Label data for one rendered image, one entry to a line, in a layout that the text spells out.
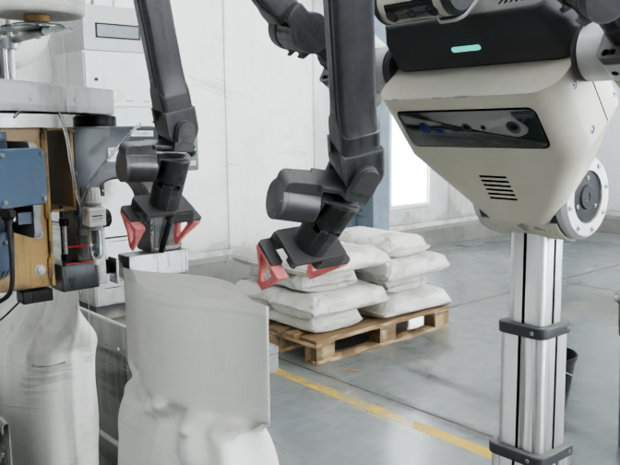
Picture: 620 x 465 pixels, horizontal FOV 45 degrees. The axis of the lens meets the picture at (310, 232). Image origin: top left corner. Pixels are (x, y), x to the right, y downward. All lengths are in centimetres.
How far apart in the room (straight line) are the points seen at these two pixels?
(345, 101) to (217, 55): 565
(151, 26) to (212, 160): 523
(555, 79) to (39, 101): 86
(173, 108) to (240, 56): 539
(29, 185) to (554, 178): 86
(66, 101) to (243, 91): 527
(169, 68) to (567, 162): 68
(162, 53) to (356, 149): 47
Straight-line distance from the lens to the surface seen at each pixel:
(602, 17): 106
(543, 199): 139
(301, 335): 442
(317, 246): 109
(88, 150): 159
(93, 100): 159
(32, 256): 157
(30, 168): 129
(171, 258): 169
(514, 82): 126
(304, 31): 143
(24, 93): 138
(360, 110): 97
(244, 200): 673
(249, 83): 676
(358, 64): 94
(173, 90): 134
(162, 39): 133
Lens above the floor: 133
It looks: 8 degrees down
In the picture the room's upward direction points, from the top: 1 degrees counter-clockwise
